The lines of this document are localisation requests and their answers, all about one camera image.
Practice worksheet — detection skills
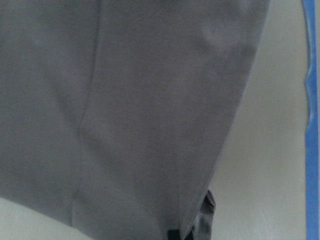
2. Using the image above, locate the dark brown t-shirt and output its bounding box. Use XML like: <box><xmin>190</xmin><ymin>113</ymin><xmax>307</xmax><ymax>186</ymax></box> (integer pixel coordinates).
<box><xmin>0</xmin><ymin>0</ymin><xmax>270</xmax><ymax>240</ymax></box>

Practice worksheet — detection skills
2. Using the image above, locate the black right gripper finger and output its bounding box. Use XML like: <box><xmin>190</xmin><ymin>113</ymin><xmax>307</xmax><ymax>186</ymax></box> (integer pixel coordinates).
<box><xmin>167</xmin><ymin>229</ymin><xmax>181</xmax><ymax>240</ymax></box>

